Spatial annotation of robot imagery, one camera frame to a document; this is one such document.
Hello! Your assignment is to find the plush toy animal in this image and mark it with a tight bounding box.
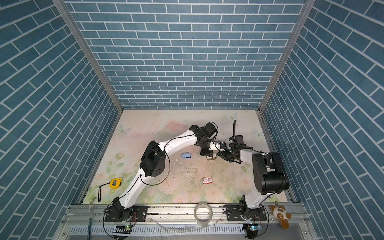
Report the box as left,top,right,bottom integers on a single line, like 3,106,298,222
269,203,292,230

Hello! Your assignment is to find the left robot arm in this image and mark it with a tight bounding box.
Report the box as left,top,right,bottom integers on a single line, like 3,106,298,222
112,122,219,215

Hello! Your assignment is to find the aluminium front rail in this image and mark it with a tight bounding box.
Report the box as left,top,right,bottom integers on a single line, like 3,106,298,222
53,203,317,240

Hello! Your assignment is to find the olive grey stapler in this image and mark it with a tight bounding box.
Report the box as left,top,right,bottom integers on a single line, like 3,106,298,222
206,153,217,161

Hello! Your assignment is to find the staples tray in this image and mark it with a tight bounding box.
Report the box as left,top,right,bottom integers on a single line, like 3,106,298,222
186,168,198,174

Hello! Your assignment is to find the clear tape roll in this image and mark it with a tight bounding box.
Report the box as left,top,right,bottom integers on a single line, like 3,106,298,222
194,202,213,228

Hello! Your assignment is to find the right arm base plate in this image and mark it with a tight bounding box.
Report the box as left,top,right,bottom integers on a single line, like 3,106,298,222
222,204,267,222

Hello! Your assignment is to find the red staples box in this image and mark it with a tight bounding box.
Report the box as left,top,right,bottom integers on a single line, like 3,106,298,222
202,177,213,184

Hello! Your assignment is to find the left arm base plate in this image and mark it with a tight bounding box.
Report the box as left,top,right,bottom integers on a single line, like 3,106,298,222
104,206,149,223

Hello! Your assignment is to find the yellow tape measure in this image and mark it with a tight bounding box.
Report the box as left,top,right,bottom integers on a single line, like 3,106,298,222
109,178,123,190

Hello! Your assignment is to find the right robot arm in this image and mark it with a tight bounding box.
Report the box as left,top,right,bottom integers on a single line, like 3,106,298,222
218,135,290,209

